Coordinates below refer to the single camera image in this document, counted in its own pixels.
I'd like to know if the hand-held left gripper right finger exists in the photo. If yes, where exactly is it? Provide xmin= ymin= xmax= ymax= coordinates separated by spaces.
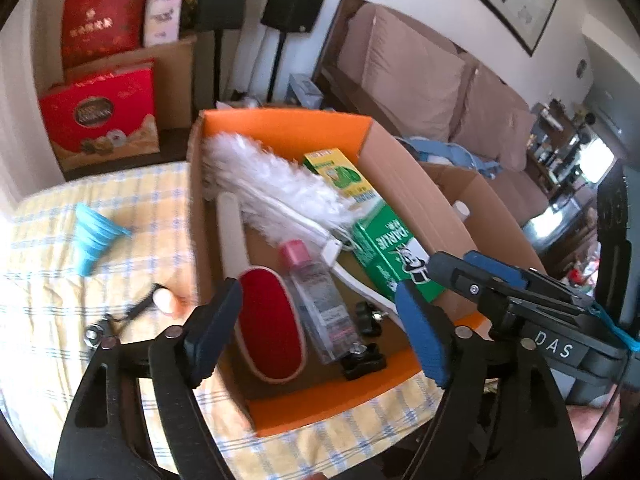
xmin=397 ymin=279 xmax=583 ymax=480

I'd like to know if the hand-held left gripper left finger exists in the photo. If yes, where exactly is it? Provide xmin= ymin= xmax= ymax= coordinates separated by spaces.
xmin=54 ymin=276 xmax=244 ymax=480

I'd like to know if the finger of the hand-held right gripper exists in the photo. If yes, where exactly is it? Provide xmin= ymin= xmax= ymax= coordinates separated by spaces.
xmin=462 ymin=250 xmax=598 ymax=313
xmin=428 ymin=251 xmax=596 ymax=333

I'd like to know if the white lint brush red pad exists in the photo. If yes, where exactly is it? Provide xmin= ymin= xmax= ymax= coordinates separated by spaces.
xmin=216 ymin=192 xmax=308 ymax=385

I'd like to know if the cardboard box orange inside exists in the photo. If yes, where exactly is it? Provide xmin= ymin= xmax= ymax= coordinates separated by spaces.
xmin=187 ymin=107 xmax=501 ymax=438

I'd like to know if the clear bottle pink cap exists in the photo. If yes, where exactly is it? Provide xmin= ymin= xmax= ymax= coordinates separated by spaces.
xmin=279 ymin=240 xmax=359 ymax=366

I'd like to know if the white fluffy duster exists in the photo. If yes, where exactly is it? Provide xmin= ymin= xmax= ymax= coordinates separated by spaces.
xmin=200 ymin=131 xmax=402 ymax=332

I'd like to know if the person's right hand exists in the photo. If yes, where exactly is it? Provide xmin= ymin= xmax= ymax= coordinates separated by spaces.
xmin=570 ymin=404 xmax=622 ymax=477

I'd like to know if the open plain cardboard box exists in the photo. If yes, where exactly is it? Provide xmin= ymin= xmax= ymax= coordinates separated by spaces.
xmin=420 ymin=162 xmax=546 ymax=276

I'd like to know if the green toothpaste box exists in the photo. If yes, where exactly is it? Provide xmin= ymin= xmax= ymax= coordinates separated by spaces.
xmin=351 ymin=200 xmax=447 ymax=304

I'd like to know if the blue clothing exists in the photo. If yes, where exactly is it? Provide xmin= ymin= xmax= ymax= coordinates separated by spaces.
xmin=397 ymin=135 xmax=501 ymax=179

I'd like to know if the cluttered shelf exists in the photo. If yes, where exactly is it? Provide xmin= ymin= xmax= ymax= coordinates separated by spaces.
xmin=527 ymin=100 xmax=621 ymax=202

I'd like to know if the blue collapsible funnel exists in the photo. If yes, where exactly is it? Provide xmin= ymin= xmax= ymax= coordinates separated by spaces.
xmin=74 ymin=202 xmax=134 ymax=277

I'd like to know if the yellow green small box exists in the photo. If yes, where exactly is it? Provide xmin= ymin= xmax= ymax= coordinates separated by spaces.
xmin=302 ymin=147 xmax=379 ymax=211

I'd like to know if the yellow checked tablecloth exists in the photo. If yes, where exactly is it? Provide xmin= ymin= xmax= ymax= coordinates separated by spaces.
xmin=0 ymin=160 xmax=453 ymax=480

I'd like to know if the brown sofa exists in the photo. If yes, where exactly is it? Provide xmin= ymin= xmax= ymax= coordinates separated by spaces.
xmin=312 ymin=0 xmax=551 ymax=226

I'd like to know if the white shopping bag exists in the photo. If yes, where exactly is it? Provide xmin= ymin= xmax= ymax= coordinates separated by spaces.
xmin=220 ymin=91 xmax=262 ymax=110

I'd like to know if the tissue box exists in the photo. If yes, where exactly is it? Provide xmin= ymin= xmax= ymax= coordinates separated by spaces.
xmin=289 ymin=73 xmax=324 ymax=109

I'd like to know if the red gift box with chocolates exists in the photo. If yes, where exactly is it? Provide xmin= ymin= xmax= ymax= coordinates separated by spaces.
xmin=39 ymin=60 xmax=161 ymax=171

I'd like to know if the brown cardboard carton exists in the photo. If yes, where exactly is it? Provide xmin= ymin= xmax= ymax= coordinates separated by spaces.
xmin=65 ymin=35 xmax=198 ymax=131

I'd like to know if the black speaker stand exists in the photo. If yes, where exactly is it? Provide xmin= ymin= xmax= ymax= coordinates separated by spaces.
xmin=212 ymin=30 xmax=224 ymax=109
xmin=266 ymin=30 xmax=289 ymax=104

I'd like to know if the white printed box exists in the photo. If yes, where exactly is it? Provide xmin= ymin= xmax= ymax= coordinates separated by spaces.
xmin=143 ymin=0 xmax=183 ymax=47

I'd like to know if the black coiled lanyard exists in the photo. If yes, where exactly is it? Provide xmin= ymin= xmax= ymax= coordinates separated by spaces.
xmin=84 ymin=282 xmax=164 ymax=350

